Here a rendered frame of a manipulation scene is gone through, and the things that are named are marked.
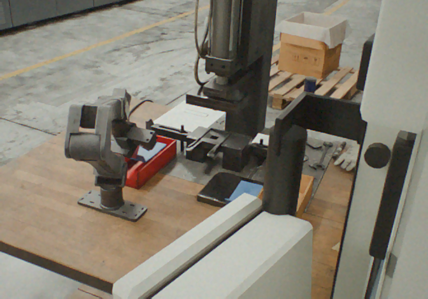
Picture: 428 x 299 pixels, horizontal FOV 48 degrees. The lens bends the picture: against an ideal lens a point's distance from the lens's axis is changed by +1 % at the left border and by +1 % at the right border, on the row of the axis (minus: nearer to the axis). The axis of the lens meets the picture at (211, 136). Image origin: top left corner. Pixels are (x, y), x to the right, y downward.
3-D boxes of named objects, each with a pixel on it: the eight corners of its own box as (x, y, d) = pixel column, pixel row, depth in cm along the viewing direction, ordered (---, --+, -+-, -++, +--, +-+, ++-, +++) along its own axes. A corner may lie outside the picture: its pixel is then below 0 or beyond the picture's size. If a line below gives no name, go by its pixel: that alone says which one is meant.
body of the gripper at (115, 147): (143, 132, 148) (137, 116, 142) (128, 158, 143) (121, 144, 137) (125, 127, 150) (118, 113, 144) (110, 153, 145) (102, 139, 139)
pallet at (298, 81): (278, 65, 555) (279, 52, 549) (365, 83, 511) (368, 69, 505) (228, 96, 462) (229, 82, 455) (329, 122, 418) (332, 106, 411)
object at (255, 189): (224, 207, 137) (225, 198, 136) (241, 181, 150) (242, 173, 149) (247, 213, 135) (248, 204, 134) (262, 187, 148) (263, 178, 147)
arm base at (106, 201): (89, 169, 142) (73, 180, 136) (148, 186, 135) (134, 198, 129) (91, 192, 145) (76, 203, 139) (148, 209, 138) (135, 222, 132)
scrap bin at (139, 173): (106, 180, 151) (104, 163, 149) (146, 147, 172) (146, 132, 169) (138, 189, 147) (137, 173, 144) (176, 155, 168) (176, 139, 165)
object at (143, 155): (124, 159, 154) (123, 151, 152) (148, 141, 167) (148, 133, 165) (142, 164, 151) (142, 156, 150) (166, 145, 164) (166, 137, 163)
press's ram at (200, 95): (183, 113, 157) (185, 21, 144) (215, 88, 178) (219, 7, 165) (234, 124, 151) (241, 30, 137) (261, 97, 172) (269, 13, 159)
